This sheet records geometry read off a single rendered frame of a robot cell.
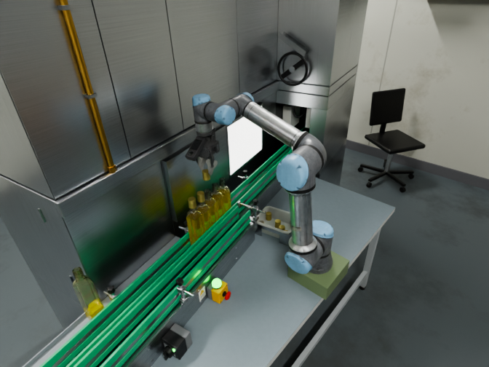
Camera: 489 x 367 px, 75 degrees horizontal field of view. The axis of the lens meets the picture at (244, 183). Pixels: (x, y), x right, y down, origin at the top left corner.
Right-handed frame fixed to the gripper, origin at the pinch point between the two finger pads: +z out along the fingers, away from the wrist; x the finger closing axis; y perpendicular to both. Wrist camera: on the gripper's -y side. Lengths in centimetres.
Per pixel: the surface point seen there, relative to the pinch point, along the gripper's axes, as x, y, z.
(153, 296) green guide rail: -7, -48, 30
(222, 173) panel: 12.0, 28.3, 18.8
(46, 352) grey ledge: 13, -82, 35
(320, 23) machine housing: -12, 103, -51
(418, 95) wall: -63, 299, 39
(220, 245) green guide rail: -14.0, -11.7, 29.6
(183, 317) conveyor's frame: -16, -43, 43
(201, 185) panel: 11.9, 9.6, 16.1
